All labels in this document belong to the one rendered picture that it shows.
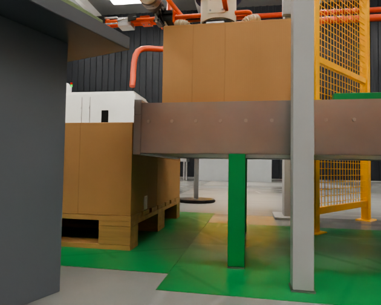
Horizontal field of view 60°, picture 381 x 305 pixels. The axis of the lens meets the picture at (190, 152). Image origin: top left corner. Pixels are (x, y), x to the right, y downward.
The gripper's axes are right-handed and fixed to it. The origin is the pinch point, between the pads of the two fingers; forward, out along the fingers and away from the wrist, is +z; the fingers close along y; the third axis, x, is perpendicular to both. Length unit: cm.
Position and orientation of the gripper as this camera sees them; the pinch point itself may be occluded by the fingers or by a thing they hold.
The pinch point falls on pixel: (164, 20)
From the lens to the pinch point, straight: 176.8
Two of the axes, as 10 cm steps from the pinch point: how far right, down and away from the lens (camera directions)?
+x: 9.8, 0.0, -1.8
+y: -0.1, 10.0, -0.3
